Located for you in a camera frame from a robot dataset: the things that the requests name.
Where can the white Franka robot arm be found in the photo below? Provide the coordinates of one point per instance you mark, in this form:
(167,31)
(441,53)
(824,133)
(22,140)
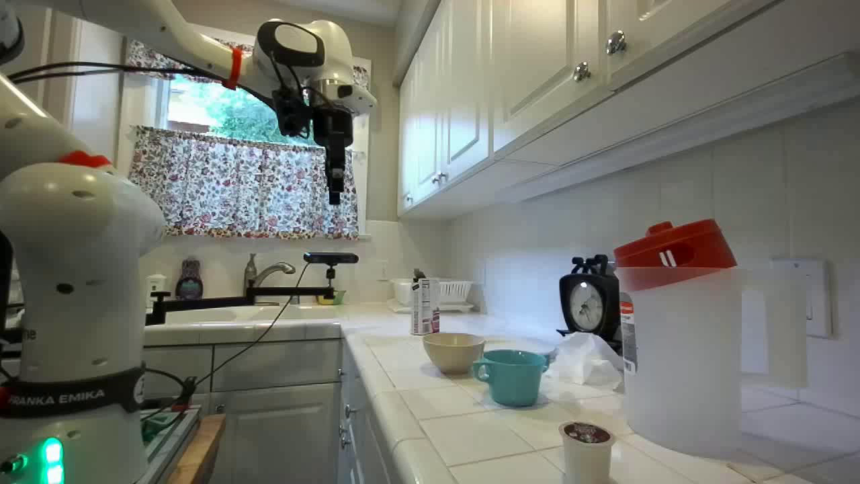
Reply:
(81,269)

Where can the floral cafe curtain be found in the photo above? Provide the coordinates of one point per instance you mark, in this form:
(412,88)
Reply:
(233,189)

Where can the black stereo camera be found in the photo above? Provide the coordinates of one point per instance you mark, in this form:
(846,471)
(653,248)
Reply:
(328,258)

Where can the silver cabinet knob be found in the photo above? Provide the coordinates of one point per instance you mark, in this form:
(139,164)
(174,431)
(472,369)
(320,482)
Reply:
(441,179)
(616,42)
(581,70)

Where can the white dish container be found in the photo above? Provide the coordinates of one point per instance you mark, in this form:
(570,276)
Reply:
(453,293)

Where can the wooden table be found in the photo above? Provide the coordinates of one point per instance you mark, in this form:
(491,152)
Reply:
(201,452)

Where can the blue cup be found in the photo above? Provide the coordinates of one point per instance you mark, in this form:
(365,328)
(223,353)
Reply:
(512,381)

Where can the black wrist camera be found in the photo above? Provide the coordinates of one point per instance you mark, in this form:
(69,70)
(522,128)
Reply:
(291,109)

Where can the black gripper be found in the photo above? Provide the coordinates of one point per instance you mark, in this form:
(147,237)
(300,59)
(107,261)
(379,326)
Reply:
(332,136)

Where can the white lower cabinets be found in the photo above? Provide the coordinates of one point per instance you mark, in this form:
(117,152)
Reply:
(269,421)

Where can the clear pitcher with red lid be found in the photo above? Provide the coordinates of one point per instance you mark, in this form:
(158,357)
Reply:
(686,366)

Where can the white cabinets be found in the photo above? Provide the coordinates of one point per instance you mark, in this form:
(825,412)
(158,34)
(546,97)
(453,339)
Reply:
(269,421)
(500,82)

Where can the crumpled white plastic bag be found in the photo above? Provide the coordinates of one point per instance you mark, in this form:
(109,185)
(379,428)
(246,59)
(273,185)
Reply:
(584,365)

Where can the dark soap dispenser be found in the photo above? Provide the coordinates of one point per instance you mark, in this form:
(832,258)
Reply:
(189,284)

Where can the chrome faucet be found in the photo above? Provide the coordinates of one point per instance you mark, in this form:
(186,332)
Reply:
(256,273)

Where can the white wall outlet plate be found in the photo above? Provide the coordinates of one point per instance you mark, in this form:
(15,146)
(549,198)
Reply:
(819,297)

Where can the floral window valance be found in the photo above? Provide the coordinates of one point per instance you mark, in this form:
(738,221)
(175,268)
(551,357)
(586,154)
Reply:
(150,54)

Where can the beige ceramic bowl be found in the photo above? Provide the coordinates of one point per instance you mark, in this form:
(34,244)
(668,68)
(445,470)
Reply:
(453,353)

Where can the white upper cabinets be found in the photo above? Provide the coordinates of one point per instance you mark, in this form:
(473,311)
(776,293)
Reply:
(500,82)

